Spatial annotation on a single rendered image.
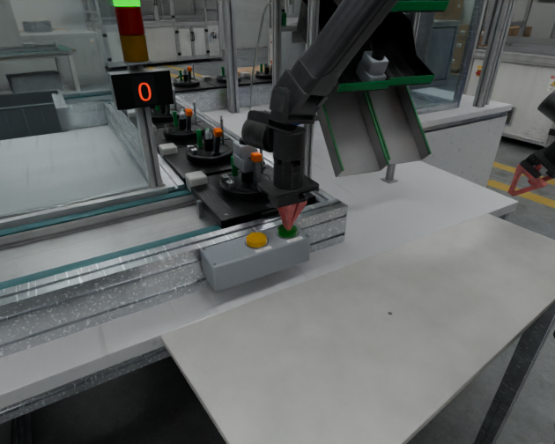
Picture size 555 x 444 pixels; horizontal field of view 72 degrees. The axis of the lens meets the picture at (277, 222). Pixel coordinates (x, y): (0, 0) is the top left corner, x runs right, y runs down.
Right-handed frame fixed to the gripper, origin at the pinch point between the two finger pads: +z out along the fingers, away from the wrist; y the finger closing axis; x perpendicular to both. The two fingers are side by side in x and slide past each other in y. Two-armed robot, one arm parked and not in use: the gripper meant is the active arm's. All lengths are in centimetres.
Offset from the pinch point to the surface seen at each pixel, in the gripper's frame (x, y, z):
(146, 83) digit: -31.0, 16.8, -23.6
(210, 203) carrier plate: -18.3, 9.3, 1.1
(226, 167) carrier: -36.5, -2.3, 1.1
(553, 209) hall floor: -63, -273, 96
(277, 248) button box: 3.2, 4.2, 2.4
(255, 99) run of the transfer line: -140, -63, 9
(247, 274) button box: 3.2, 10.7, 6.1
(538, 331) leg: 28, -59, 34
